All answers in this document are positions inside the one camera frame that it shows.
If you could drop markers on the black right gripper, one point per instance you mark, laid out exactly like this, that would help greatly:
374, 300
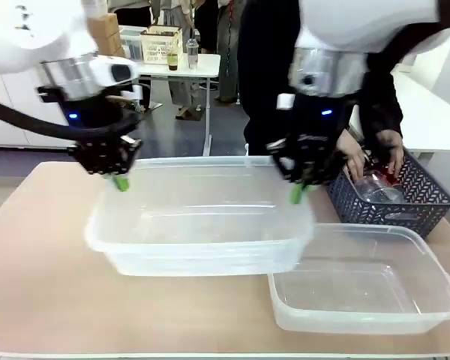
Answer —
315, 123

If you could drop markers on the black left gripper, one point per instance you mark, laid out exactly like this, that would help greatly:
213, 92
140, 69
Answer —
97, 120

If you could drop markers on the clear plastic bottle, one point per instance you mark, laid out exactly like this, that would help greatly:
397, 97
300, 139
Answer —
375, 193

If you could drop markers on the large clear plastic tub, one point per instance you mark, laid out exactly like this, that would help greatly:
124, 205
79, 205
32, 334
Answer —
195, 258

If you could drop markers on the small clear plastic tub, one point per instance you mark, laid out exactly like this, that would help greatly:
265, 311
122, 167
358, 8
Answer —
360, 325

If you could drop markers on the person left forearm black sleeve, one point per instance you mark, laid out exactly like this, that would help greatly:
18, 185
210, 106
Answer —
382, 108

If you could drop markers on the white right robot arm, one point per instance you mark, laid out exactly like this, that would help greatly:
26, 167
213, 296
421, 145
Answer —
360, 22

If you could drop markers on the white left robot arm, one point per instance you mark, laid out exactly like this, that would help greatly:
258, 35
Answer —
22, 37

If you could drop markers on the dark grey woven plastic basket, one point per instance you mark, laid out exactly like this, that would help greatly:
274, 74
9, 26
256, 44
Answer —
427, 187

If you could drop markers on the person right hand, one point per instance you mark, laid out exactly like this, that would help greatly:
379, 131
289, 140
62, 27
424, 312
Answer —
354, 157

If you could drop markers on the person left hand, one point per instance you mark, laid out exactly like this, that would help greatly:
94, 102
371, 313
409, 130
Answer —
393, 150

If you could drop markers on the person torso in black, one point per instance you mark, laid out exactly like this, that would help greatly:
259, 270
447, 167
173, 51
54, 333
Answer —
266, 75

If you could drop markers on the bystander in grey clothes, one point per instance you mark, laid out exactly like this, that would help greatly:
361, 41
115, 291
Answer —
180, 90

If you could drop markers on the white cabinet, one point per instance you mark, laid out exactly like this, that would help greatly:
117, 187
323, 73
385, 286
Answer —
15, 123

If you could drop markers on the cup with brown drink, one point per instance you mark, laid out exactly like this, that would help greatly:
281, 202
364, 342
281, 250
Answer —
173, 63

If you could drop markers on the white folding table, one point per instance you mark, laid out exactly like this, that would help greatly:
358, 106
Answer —
183, 69

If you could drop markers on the clear storage box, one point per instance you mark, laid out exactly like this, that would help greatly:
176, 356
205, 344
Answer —
131, 43

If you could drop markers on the cream plastic crate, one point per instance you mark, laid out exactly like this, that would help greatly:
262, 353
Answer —
159, 47

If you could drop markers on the stacked cardboard boxes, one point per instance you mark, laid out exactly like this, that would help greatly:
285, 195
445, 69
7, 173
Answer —
107, 35

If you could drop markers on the clear plastic cup with lid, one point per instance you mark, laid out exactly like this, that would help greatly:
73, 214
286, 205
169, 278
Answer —
192, 54

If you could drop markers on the bystander in dark clothes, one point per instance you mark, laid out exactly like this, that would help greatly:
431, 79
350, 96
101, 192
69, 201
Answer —
225, 56

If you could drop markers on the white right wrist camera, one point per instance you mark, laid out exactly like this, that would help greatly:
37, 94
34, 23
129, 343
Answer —
285, 101

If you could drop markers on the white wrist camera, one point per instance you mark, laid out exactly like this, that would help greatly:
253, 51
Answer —
285, 101
112, 71

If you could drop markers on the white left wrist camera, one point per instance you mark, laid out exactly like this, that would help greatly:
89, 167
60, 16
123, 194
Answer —
112, 71

